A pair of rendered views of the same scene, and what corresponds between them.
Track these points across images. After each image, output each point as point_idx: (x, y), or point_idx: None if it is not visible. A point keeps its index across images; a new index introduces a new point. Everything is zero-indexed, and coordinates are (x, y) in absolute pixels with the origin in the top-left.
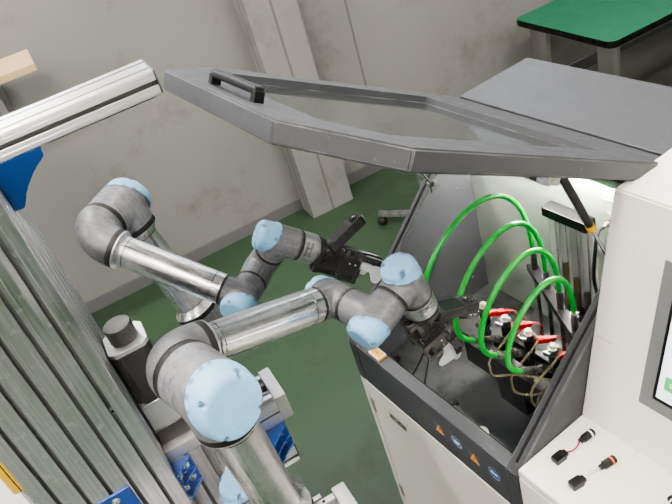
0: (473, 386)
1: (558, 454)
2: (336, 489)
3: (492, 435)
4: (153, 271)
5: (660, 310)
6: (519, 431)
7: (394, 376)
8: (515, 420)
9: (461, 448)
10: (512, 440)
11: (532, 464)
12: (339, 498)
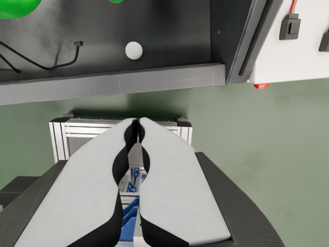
0: (65, 7)
1: (294, 29)
2: (138, 244)
3: (142, 41)
4: None
5: None
6: (157, 12)
7: (10, 103)
8: (142, 4)
9: None
10: (162, 28)
11: (264, 64)
12: (150, 246)
